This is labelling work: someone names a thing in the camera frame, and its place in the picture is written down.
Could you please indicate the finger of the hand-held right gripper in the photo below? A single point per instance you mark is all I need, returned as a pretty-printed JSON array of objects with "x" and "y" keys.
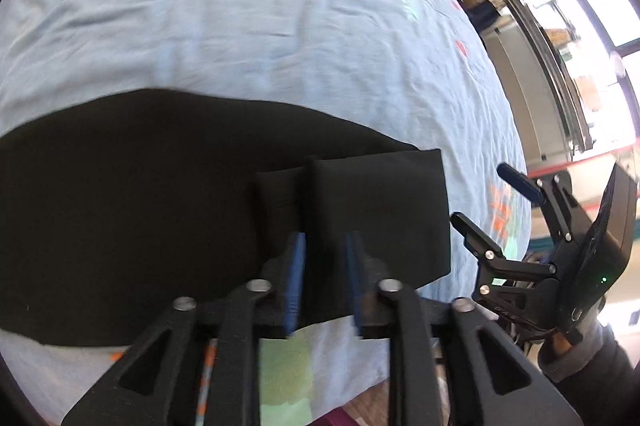
[
  {"x": 475, "y": 236},
  {"x": 520, "y": 183}
]

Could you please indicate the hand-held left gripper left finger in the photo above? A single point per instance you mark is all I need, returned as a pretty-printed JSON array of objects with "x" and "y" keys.
[{"x": 296, "y": 271}]

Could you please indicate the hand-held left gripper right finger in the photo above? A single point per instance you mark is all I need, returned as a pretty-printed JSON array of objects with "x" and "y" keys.
[{"x": 356, "y": 278}]

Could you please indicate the black pants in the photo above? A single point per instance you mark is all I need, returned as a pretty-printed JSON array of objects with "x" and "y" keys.
[{"x": 125, "y": 206}]

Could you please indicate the person's right forearm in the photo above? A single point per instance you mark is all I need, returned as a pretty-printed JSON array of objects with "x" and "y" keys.
[{"x": 600, "y": 366}]

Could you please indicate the blue printed bedsheet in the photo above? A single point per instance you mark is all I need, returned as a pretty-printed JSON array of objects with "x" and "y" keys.
[{"x": 250, "y": 31}]

